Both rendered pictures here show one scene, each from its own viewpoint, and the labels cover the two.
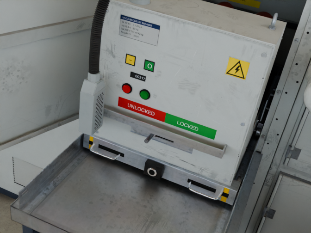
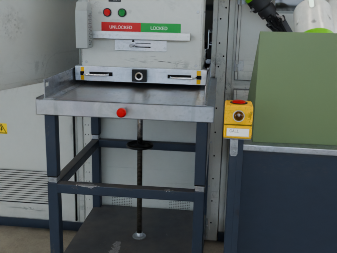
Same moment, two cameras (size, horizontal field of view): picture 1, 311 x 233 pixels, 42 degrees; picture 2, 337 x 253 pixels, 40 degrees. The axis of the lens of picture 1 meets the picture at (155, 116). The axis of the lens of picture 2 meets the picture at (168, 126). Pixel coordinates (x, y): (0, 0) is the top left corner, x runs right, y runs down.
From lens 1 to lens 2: 1.05 m
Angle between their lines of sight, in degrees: 21
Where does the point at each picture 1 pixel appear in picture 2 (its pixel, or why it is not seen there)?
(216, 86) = not seen: outside the picture
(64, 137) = (40, 124)
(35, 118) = (28, 71)
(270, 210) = not seen: hidden behind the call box
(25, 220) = (49, 108)
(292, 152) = (238, 66)
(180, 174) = (161, 73)
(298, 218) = not seen: hidden behind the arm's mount
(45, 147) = (21, 143)
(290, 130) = (231, 48)
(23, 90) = (18, 39)
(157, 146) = (138, 55)
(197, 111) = (164, 12)
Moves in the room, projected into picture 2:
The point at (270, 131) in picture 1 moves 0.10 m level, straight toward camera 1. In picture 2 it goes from (217, 55) to (217, 57)
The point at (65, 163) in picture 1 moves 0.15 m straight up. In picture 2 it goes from (66, 85) to (64, 46)
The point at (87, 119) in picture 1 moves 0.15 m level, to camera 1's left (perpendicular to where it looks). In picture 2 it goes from (83, 33) to (42, 33)
